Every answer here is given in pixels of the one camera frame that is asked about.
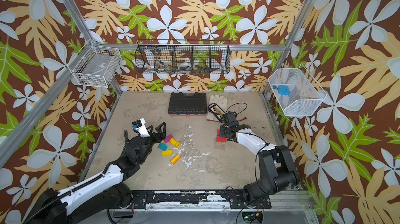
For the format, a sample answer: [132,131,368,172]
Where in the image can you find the magenta wood block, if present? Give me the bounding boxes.
[164,134,173,143]

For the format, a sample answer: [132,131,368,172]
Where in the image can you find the white wire basket left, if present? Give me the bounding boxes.
[69,44,121,88]

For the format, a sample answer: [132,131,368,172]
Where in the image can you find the teal wood block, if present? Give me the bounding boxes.
[157,143,168,151]

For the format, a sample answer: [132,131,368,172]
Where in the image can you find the aluminium frame post left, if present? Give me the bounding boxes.
[63,0,122,95]

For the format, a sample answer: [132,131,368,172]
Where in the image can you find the black wire basket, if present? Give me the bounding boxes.
[133,39,231,74]

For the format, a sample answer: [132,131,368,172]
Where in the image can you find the white tape roll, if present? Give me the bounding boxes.
[178,62,192,71]

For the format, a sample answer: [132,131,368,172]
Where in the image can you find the white wire basket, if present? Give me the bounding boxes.
[69,44,121,88]
[268,65,328,118]

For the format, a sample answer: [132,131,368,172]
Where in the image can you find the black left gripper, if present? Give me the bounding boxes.
[139,121,166,164]

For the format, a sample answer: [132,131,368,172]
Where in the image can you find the yellow rectangular wood block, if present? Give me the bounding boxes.
[162,150,173,156]

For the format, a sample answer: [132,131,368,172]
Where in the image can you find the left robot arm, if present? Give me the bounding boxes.
[24,119,167,224]

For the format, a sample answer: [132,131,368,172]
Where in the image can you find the orange cylinder wood block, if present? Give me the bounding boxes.
[170,154,181,165]

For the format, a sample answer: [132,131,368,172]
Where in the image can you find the black plastic tool case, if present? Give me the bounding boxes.
[168,92,207,116]

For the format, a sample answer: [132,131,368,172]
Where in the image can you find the aluminium frame post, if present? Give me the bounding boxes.
[270,0,315,76]
[63,0,122,95]

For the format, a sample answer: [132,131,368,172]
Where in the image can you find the blue plastic object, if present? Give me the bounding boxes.
[273,85,290,96]

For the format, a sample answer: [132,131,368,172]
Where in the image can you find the white wire basket right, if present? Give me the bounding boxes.
[268,65,328,118]

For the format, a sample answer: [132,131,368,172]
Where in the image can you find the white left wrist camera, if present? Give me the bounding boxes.
[132,118,150,138]

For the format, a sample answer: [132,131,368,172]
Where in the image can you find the aluminium frame post right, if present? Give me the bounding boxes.
[270,0,315,76]

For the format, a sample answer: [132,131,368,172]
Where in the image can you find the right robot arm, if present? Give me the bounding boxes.
[216,112,300,206]

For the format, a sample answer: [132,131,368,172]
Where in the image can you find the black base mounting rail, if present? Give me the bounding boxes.
[130,188,272,210]

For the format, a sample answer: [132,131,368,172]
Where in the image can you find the red rectangular wood block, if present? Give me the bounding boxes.
[216,137,227,143]

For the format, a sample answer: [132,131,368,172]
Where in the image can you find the white work glove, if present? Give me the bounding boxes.
[206,95,228,121]

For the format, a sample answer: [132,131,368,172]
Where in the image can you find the yellow arch wood block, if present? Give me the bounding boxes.
[169,138,180,148]

